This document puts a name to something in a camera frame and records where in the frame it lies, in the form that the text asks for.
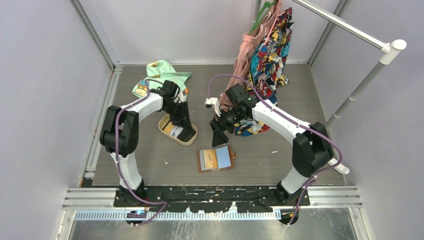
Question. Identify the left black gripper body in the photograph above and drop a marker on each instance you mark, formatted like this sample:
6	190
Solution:
180	108

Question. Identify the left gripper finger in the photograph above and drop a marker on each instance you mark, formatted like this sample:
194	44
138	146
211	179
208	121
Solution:
187	134
176	119

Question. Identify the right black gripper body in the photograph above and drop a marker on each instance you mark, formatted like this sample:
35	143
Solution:
228	119

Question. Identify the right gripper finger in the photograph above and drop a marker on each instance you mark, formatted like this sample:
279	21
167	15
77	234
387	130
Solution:
218	137
215	125

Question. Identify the white VIP card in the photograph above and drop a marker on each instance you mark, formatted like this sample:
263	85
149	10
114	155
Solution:
177	131

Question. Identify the gold credit card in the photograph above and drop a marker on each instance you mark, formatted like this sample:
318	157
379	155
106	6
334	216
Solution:
169	128

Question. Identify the beige oval card tray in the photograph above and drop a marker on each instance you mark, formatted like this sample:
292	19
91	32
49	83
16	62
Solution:
164	121

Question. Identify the brown leather card holder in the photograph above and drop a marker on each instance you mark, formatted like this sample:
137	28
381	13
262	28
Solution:
217	159

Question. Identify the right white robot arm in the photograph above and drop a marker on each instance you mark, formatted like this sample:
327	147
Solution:
311	149

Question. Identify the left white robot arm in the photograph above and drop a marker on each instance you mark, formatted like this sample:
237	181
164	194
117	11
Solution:
120	133

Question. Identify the pink hanging garment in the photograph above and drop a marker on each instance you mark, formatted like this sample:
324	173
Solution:
252	40

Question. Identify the colourful comic print garment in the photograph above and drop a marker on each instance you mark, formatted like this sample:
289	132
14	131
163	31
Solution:
266	70

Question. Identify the green cartoon child shirt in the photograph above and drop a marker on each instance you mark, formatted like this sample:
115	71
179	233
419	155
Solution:
158	72

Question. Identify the green clothes hanger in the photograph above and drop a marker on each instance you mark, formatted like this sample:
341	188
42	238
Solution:
261	9

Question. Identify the white metal clothes rack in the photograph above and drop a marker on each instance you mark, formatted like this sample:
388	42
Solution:
367	132

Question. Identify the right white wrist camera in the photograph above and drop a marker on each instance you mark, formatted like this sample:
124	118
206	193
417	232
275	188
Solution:
213	103

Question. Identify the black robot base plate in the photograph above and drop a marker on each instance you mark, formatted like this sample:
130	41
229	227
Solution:
218	199

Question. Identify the slotted aluminium rail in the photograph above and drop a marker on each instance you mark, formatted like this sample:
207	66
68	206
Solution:
139	215

